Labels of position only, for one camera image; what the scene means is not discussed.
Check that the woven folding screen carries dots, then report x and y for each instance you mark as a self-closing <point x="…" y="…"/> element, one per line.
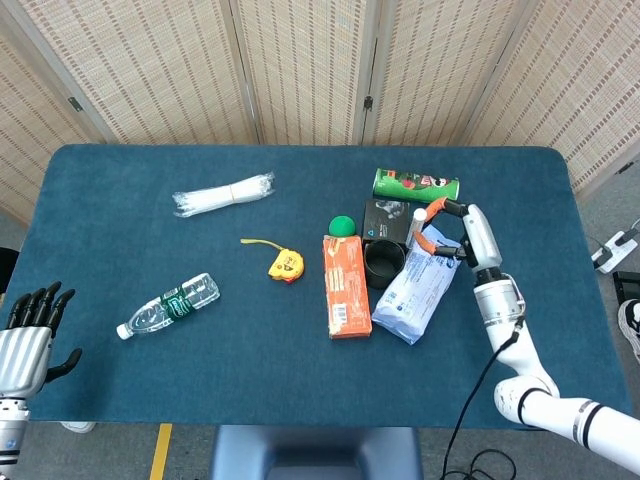
<point x="300" y="75"/>

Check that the green chips can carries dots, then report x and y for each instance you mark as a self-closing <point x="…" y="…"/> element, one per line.
<point x="400" y="186"/>

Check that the clear plastic water bottle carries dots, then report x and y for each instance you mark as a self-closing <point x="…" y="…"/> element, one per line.
<point x="175" y="306"/>

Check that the blue table cloth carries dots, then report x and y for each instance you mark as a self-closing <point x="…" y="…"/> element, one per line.
<point x="250" y="375"/>

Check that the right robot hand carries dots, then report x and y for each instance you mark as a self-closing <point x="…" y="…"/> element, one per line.
<point x="482" y="235"/>

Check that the white power strip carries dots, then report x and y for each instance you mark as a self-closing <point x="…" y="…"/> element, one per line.
<point x="612" y="250"/>

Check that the black cardboard box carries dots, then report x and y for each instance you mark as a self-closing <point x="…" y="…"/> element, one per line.
<point x="385" y="220"/>

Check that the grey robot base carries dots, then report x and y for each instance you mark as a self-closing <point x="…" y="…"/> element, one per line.
<point x="320" y="452"/>

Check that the light blue tissue pack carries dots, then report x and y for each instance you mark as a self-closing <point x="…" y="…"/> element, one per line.
<point x="415" y="295"/>

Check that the clear plastic tube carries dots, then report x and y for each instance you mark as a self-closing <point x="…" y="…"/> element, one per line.
<point x="417" y="225"/>

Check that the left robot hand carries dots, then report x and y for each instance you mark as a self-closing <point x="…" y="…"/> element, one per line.
<point x="22" y="350"/>

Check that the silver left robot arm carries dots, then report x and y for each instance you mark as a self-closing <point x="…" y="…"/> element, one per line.
<point x="10" y="430"/>

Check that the black flat box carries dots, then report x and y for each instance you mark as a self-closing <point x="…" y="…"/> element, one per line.
<point x="627" y="285"/>

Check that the black and white shoe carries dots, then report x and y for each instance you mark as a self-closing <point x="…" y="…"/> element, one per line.
<point x="631" y="320"/>

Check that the yellow tape measure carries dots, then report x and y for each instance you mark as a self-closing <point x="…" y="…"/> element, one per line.
<point x="287" y="265"/>

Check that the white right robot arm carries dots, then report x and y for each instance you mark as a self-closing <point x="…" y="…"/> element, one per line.
<point x="505" y="320"/>

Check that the yellow floor tape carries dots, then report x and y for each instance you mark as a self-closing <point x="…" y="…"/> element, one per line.
<point x="161" y="450"/>

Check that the green ball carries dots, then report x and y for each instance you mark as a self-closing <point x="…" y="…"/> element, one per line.
<point x="342" y="226"/>

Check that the orange cardboard box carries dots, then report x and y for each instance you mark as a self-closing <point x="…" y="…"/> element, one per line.
<point x="346" y="290"/>

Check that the black cylindrical cup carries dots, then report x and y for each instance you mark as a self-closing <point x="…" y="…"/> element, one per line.
<point x="372" y="278"/>

